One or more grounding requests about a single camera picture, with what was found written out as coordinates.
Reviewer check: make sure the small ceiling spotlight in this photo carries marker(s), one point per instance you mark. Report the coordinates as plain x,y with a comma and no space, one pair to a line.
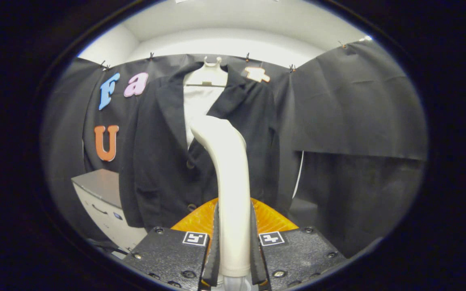
366,38

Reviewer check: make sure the black backdrop cloth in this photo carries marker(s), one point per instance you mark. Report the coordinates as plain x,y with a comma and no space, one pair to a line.
358,113

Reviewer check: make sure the black suit jacket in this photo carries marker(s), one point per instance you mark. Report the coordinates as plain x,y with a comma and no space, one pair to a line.
160,161

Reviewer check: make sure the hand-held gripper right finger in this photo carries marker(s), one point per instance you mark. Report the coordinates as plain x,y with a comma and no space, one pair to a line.
257,258

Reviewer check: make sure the grey cabinet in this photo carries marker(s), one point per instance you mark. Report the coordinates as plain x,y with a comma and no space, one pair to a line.
99,186

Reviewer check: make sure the white mannequin torso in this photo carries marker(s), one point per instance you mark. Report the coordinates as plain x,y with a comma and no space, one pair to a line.
200,101

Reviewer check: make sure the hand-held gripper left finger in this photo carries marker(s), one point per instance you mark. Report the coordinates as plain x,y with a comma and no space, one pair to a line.
213,258

